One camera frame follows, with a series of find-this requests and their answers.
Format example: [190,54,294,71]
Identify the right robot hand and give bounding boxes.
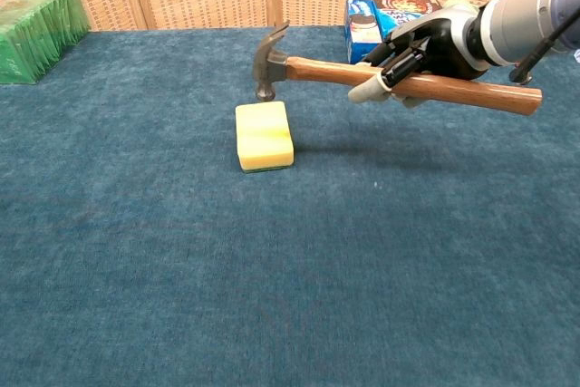
[347,7,493,110]

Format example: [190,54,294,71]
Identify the claw hammer with wooden handle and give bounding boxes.
[252,20,544,117]

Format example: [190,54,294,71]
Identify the yellow sponge with green base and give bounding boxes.
[235,101,295,174]

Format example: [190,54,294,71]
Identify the blue Oreo cookie box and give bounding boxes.
[343,0,386,65]

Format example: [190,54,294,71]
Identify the blue and brown snack box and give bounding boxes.
[372,0,443,42]

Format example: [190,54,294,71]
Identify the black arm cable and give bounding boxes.
[508,10,580,86]

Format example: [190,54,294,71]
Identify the green plastic-wrapped package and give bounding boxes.
[0,0,92,86]

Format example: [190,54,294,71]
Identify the teal tablecloth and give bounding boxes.
[0,24,580,387]

